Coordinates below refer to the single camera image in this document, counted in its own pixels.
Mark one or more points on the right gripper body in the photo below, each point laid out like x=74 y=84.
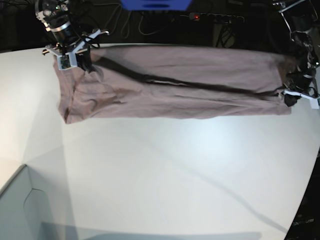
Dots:
x=69 y=40

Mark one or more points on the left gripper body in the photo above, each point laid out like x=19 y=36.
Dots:
x=300 y=82

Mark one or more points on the pink t-shirt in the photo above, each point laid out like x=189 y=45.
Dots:
x=178 y=82

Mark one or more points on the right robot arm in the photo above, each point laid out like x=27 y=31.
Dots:
x=58 y=12

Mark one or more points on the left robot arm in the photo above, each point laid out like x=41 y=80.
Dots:
x=301 y=19

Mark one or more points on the blue plastic bin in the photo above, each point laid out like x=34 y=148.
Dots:
x=155 y=5

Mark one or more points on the black power strip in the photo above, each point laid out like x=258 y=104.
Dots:
x=217 y=18

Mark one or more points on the grey cardboard box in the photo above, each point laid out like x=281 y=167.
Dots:
x=35 y=207

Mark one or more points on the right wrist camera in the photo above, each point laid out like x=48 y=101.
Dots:
x=67 y=61

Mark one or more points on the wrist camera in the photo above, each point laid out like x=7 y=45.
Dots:
x=67 y=61
x=315 y=103

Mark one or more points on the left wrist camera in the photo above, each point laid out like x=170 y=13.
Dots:
x=315 y=103

